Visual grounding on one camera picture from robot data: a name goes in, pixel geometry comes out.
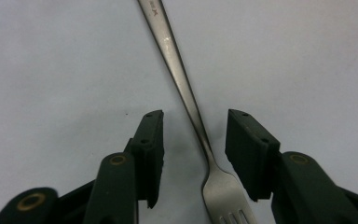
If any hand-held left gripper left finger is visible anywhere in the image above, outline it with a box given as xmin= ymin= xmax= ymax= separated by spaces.
xmin=125 ymin=109 xmax=165 ymax=209

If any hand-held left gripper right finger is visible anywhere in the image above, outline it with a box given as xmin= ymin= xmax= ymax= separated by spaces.
xmin=225 ymin=108 xmax=282 ymax=203

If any metal fork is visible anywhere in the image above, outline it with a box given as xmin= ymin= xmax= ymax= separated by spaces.
xmin=136 ymin=0 xmax=259 ymax=224

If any white table sheet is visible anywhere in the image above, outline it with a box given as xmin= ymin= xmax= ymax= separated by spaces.
xmin=0 ymin=0 xmax=358 ymax=224

